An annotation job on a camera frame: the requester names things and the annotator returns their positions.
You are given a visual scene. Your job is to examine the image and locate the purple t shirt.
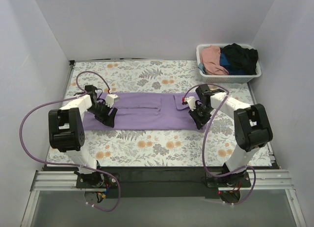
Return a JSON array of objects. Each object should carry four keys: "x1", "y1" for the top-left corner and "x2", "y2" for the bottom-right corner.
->
[{"x1": 82, "y1": 92, "x2": 206, "y2": 132}]

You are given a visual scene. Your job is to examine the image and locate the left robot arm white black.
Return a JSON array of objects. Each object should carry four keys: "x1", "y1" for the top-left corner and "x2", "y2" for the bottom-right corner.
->
[{"x1": 48, "y1": 85, "x2": 119, "y2": 188}]

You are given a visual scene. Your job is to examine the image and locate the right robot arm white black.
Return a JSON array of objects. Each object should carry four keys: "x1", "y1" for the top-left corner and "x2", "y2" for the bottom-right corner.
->
[{"x1": 182, "y1": 84, "x2": 273, "y2": 187}]

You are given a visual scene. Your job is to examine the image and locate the floral patterned table cloth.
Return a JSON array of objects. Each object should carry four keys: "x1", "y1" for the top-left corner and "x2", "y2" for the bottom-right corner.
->
[{"x1": 45, "y1": 59, "x2": 275, "y2": 168}]

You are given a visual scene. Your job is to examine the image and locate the white plastic laundry basket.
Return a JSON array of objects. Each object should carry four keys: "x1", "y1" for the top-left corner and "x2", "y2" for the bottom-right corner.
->
[{"x1": 196, "y1": 44, "x2": 262, "y2": 83}]

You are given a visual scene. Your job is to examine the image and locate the blue t shirt in basket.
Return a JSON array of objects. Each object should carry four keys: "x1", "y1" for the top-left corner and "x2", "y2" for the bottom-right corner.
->
[{"x1": 219, "y1": 53, "x2": 245, "y2": 76}]

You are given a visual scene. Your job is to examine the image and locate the pink t shirt in basket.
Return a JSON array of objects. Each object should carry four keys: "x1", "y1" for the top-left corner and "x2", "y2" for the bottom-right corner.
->
[{"x1": 200, "y1": 45, "x2": 229, "y2": 76}]

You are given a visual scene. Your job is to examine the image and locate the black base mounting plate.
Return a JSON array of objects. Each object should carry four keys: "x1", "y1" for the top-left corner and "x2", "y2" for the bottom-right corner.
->
[{"x1": 76, "y1": 165, "x2": 252, "y2": 200}]

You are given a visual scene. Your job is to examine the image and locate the black t shirt in basket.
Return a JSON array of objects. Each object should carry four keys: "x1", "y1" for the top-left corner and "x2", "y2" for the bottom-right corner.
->
[{"x1": 220, "y1": 43, "x2": 259, "y2": 75}]

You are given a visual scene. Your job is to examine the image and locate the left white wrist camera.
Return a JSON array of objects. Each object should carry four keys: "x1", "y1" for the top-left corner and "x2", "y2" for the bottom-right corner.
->
[{"x1": 105, "y1": 94, "x2": 120, "y2": 108}]

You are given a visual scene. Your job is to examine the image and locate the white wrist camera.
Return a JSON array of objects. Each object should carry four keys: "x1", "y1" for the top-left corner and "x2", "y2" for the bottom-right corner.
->
[
  {"x1": 182, "y1": 96, "x2": 196, "y2": 111},
  {"x1": 105, "y1": 94, "x2": 120, "y2": 108}
]

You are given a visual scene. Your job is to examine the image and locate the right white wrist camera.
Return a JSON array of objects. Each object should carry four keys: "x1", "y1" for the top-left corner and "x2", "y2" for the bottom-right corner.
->
[{"x1": 182, "y1": 96, "x2": 196, "y2": 111}]

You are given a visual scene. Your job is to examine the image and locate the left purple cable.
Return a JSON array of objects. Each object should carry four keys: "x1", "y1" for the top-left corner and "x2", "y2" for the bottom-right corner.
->
[{"x1": 19, "y1": 71, "x2": 122, "y2": 212}]

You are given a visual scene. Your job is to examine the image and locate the aluminium frame rail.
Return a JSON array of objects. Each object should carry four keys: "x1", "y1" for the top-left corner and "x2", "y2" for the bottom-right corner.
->
[{"x1": 21, "y1": 169, "x2": 306, "y2": 227}]

